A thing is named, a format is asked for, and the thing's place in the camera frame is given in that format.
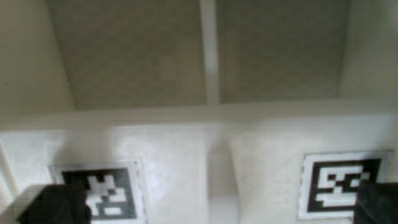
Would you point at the white cabinet body box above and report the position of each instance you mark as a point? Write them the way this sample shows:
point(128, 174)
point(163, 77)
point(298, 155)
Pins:
point(117, 54)

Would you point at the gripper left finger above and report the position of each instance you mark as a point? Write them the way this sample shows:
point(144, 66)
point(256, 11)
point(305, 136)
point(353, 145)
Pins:
point(57, 207)

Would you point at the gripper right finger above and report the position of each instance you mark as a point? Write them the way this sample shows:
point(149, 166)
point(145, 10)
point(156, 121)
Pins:
point(375, 210)

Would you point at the white door panel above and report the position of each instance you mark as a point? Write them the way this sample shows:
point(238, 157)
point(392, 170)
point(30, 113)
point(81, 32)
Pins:
point(270, 146)
point(154, 168)

